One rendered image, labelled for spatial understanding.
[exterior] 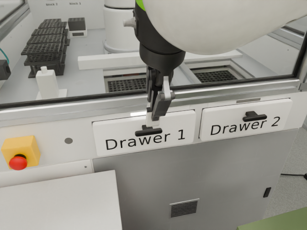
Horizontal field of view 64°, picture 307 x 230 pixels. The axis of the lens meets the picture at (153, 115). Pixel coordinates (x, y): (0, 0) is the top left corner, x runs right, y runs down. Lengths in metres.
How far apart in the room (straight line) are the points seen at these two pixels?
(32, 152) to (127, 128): 0.25
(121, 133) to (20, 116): 0.25
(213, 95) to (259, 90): 0.15
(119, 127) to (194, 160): 0.31
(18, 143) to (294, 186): 1.70
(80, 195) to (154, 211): 0.37
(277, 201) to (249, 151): 0.92
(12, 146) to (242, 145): 0.69
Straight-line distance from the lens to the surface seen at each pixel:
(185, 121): 0.71
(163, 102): 0.43
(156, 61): 0.38
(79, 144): 0.73
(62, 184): 0.77
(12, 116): 0.69
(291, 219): 0.61
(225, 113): 0.75
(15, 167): 0.70
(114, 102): 0.65
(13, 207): 0.77
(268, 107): 0.82
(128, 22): 0.37
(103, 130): 0.68
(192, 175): 0.91
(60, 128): 0.70
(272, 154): 1.02
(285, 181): 1.96
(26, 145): 0.69
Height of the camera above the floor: 1.31
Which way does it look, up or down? 33 degrees down
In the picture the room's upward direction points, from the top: straight up
